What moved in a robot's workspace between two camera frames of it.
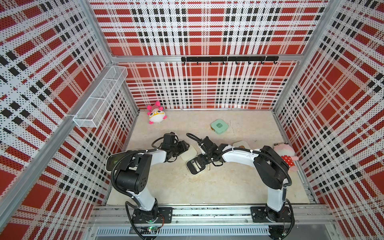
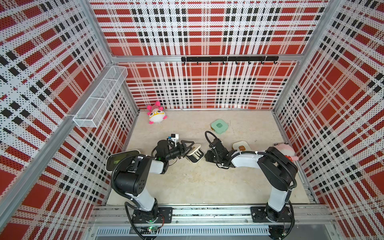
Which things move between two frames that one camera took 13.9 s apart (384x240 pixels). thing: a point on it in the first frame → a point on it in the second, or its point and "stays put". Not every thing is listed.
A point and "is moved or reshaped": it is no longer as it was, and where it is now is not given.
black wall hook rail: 230,59 stays put
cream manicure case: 194,163 is moved or reshaped
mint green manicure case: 219,126 stays put
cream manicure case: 241,144 stays put
